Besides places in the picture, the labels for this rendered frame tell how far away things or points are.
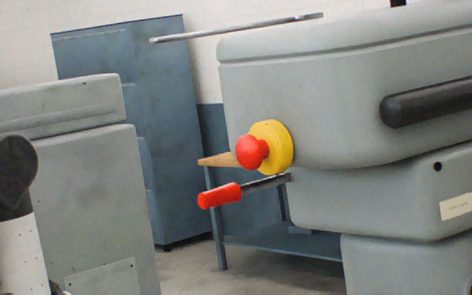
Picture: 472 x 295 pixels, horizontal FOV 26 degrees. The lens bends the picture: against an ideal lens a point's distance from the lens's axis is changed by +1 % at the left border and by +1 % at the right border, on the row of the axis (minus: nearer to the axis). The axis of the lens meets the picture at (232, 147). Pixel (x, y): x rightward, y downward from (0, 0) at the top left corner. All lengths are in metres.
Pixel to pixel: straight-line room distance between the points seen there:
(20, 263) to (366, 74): 0.82
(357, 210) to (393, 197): 0.06
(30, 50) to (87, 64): 1.97
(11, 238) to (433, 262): 0.75
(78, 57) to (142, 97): 1.01
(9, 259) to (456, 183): 0.81
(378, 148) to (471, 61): 0.17
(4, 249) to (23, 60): 9.30
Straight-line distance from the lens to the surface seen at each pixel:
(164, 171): 8.57
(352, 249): 1.26
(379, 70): 1.04
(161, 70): 8.56
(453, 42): 1.12
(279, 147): 1.08
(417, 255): 1.19
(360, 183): 1.17
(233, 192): 1.19
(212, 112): 8.77
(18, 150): 1.66
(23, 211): 1.68
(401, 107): 1.01
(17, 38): 10.94
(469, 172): 1.16
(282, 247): 7.25
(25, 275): 1.68
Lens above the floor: 1.91
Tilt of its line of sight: 7 degrees down
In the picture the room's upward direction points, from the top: 8 degrees counter-clockwise
